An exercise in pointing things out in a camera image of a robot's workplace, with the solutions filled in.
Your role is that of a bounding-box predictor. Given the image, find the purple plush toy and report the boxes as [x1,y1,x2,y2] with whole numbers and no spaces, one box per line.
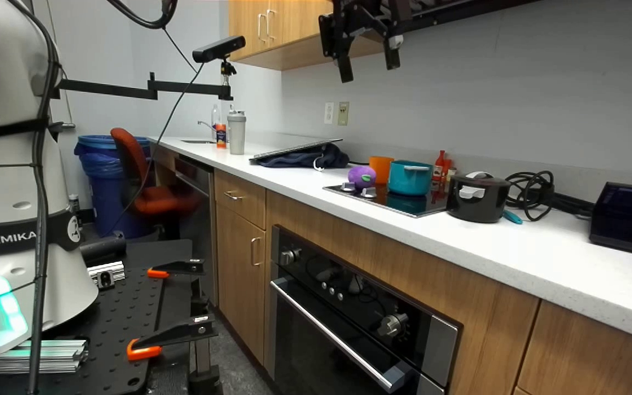
[342,163,381,201]

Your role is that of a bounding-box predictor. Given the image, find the teal pot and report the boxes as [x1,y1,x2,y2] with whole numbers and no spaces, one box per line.
[386,158,435,197]

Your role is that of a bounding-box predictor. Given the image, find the red toy bottle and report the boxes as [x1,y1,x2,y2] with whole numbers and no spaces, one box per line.
[431,150,459,204]

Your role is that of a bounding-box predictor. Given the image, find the dark folded cloth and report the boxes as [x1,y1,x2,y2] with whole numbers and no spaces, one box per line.
[248,141,354,171]

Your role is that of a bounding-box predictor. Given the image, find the black induction cooktop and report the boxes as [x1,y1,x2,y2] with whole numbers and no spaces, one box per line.
[324,178,450,219]

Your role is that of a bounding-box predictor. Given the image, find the orange cup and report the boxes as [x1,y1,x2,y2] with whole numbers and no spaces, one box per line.
[366,153,395,195]

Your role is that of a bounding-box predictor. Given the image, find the orange bottle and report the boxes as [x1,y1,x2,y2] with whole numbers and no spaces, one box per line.
[213,119,229,152]

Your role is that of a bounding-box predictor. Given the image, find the built-in black oven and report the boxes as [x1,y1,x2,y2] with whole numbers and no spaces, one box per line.
[268,224,465,395]

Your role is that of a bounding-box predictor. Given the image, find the stainless steel range hood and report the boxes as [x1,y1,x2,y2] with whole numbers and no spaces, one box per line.
[318,0,553,83]

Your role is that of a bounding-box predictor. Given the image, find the red chair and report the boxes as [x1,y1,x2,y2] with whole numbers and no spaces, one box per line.
[109,126,204,219]

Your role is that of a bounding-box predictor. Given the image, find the blue bin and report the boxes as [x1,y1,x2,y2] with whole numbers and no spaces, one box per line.
[72,134,159,239]

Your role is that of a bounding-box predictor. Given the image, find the kitchen base cabinets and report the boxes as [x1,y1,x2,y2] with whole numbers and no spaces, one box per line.
[211,169,632,395]

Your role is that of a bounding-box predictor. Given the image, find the black block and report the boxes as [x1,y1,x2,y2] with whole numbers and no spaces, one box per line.
[77,236,130,270]

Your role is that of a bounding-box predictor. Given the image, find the black perforated robot table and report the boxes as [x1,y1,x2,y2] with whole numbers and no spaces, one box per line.
[0,238,224,395]

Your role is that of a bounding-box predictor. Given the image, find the small white device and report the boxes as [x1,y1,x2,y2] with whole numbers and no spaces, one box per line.
[83,259,127,293]

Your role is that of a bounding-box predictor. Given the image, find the black power adapter brick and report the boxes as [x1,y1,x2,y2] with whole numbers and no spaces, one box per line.
[549,191,597,219]

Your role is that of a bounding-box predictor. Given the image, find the aluminium extrusion bar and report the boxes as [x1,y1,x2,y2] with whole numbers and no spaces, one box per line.
[0,336,91,381]

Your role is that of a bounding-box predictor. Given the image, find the metal cabinet door handle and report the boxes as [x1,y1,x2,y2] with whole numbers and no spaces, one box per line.
[248,236,267,270]

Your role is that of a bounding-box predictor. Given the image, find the orange handled black clamp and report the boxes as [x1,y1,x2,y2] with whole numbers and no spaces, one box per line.
[145,258,207,284]
[125,315,216,367]

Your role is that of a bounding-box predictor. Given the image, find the black pot with grey handle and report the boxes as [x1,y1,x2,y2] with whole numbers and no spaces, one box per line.
[445,171,512,226]

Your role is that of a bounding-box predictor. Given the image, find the wooden wall cabinet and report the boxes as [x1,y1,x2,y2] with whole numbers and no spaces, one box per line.
[226,0,384,72]

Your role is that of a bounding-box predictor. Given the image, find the black stereo camera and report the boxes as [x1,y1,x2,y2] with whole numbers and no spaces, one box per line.
[192,33,248,66]

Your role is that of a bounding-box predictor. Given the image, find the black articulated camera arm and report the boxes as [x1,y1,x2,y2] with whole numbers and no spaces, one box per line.
[50,57,240,103]

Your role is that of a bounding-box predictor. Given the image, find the black coiled cable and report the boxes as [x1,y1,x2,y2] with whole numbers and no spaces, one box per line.
[504,169,558,224]

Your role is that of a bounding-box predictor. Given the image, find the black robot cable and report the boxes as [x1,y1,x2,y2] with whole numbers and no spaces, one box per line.
[8,0,66,395]

